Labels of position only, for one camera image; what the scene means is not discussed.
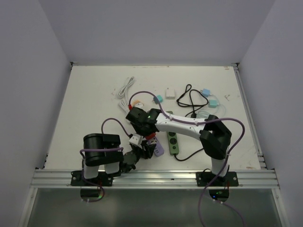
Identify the blue charger plug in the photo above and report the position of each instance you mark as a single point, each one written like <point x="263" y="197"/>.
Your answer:
<point x="205" y="92"/>

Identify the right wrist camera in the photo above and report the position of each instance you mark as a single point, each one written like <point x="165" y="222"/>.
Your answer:
<point x="130" y="106"/>

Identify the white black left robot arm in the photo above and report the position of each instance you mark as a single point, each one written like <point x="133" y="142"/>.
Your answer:
<point x="105" y="150"/>

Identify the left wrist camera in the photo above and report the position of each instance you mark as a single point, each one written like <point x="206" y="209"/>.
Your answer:
<point x="136" y="139"/>

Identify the teal charger plug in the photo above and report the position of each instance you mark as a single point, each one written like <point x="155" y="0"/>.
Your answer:
<point x="213" y="103"/>

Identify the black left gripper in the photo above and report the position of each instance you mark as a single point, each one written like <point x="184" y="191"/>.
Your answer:
<point x="149" y="149"/>

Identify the white charger plug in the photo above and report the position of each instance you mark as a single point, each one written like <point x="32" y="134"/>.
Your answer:
<point x="170" y="93"/>

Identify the red cube socket adapter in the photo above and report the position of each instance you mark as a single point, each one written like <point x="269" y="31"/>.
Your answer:
<point x="149" y="137"/>

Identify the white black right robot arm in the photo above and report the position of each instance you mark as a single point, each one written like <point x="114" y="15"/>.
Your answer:
<point x="213" y="134"/>

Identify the purple socket adapter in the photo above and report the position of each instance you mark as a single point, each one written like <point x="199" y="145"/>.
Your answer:
<point x="158" y="150"/>

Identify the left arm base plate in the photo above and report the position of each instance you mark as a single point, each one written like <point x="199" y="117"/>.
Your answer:
<point x="102" y="179"/>

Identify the aluminium rail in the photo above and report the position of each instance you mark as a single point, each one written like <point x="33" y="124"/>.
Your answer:
<point x="157" y="179"/>

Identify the green power strip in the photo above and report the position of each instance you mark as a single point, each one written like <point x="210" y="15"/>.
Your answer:
<point x="173" y="143"/>

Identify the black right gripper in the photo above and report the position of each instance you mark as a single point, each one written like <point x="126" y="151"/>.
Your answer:
<point x="138" y="130"/>

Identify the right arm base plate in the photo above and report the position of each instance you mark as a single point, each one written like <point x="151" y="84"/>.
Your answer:
<point x="205" y="177"/>

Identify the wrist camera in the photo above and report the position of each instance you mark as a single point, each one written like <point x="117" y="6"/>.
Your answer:
<point x="136" y="139"/>
<point x="130" y="106"/>

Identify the teal small plug adapter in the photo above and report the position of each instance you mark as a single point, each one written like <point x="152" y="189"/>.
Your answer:
<point x="158" y="99"/>

